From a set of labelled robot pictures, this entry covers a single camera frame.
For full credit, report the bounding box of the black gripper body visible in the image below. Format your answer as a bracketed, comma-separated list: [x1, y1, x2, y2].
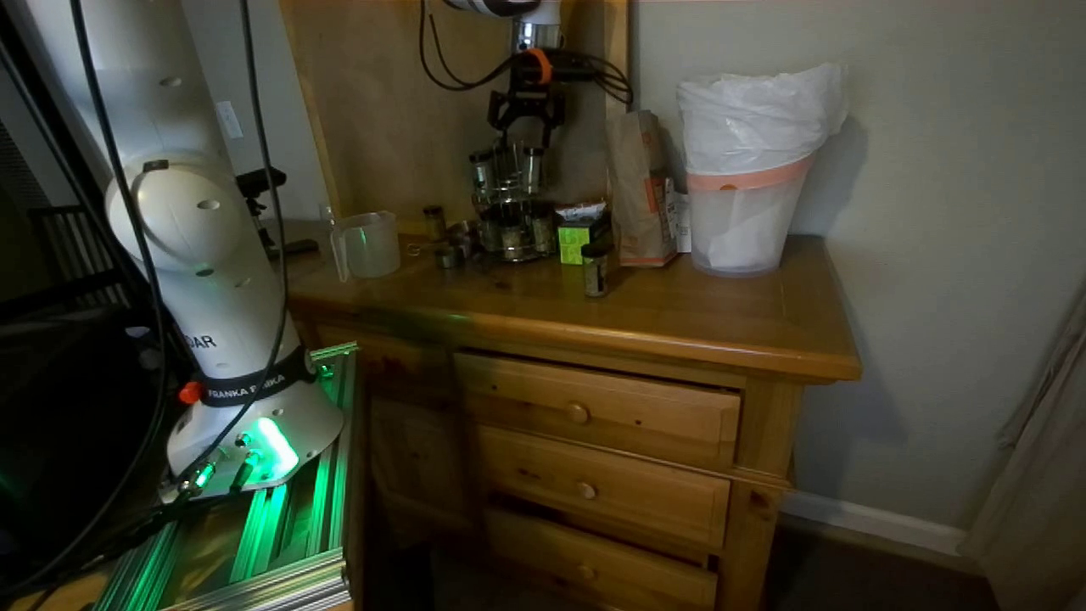
[486, 45, 570, 151]

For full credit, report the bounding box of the large wooden board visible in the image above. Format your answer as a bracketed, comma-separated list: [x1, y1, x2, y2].
[277, 0, 630, 225]

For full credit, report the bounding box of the white trash bag liner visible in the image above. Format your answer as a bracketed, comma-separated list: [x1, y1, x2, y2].
[676, 62, 852, 179]

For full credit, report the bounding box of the small green box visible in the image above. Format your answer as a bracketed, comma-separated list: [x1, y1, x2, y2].
[553, 200, 614, 270]

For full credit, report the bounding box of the white plastic trash bin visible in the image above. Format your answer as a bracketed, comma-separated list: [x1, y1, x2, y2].
[680, 156, 814, 278]

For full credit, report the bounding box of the wooden dresser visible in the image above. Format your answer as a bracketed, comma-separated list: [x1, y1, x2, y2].
[265, 217, 866, 611]

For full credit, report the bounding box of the white light switch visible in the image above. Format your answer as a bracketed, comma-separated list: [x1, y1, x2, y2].
[212, 98, 247, 143]

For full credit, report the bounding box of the glass spice jar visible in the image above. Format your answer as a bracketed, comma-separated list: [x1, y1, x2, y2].
[469, 147, 507, 207]
[581, 238, 619, 302]
[513, 143, 547, 196]
[528, 207, 558, 257]
[503, 220, 540, 267]

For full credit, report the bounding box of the black gripper cable bundle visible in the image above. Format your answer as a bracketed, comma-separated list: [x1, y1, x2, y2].
[413, 0, 636, 112]

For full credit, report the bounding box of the white baseboard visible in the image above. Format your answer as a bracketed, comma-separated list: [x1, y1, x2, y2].
[777, 485, 977, 571]

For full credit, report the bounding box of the black camera stand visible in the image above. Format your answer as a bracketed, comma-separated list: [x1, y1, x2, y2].
[234, 162, 290, 261]

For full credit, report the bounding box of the clear plastic measuring jug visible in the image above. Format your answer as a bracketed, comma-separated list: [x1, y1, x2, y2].
[326, 207, 402, 283]

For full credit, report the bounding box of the brown paper bag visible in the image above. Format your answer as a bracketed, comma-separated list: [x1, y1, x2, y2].
[602, 109, 680, 270]

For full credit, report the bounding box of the wooden dresser drawer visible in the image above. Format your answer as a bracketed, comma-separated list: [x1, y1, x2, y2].
[470, 425, 737, 556]
[450, 350, 746, 472]
[483, 506, 722, 611]

